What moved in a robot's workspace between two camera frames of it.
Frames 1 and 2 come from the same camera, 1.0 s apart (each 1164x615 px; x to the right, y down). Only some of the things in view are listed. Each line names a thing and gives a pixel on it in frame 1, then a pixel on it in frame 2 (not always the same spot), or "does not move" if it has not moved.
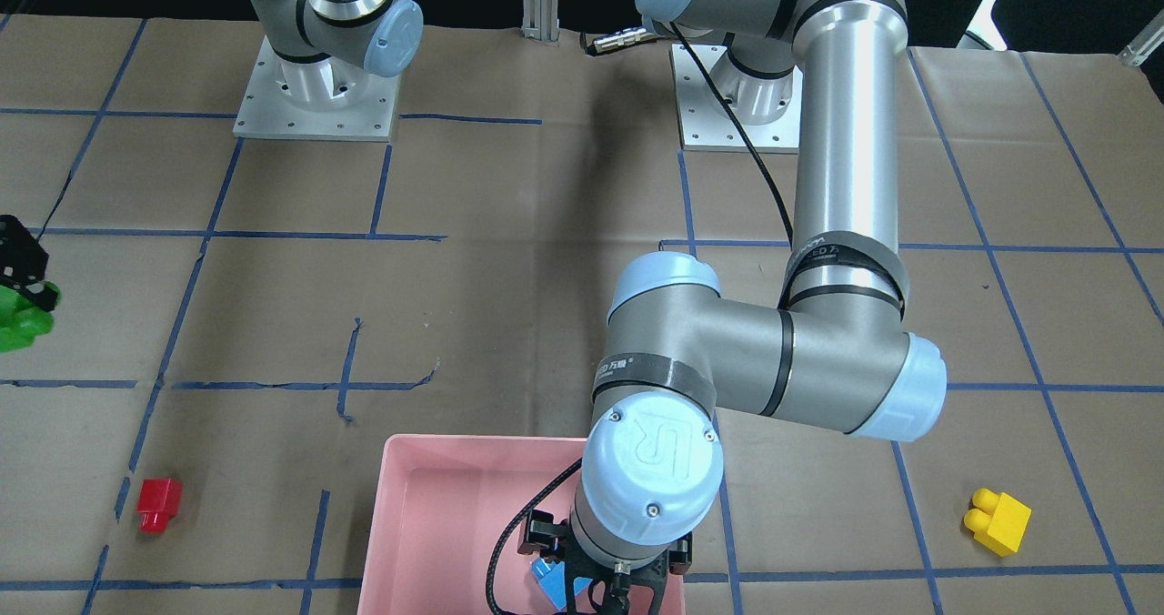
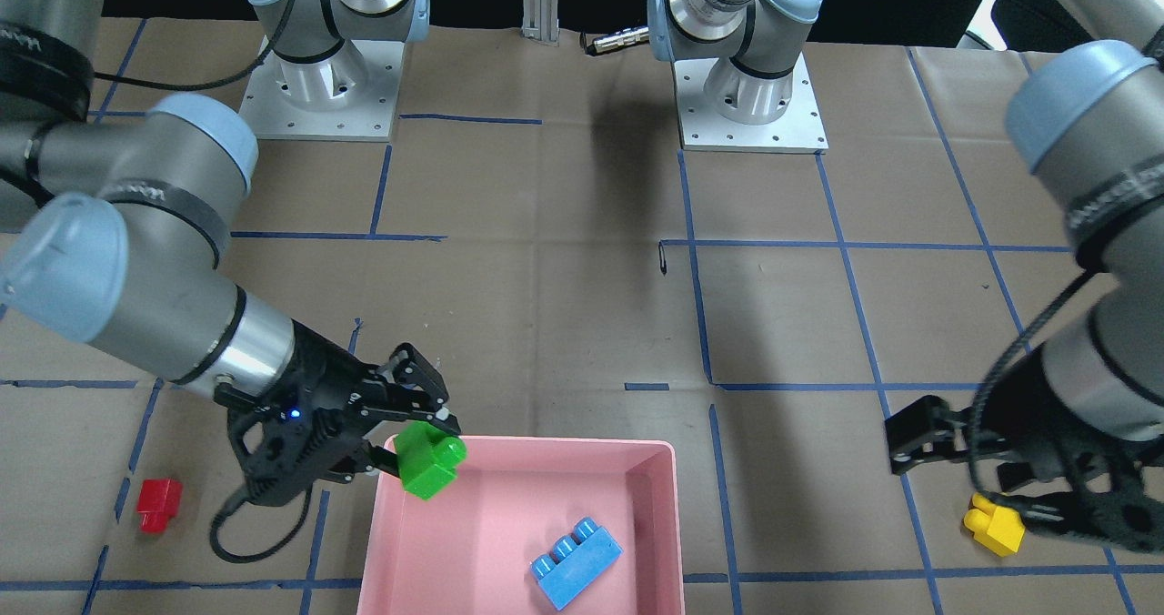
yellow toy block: (998, 520) does not move
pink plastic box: (440, 505) does not move
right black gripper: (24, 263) -> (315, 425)
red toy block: (158, 501) does not move
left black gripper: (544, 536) -> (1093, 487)
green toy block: (21, 323) -> (427, 458)
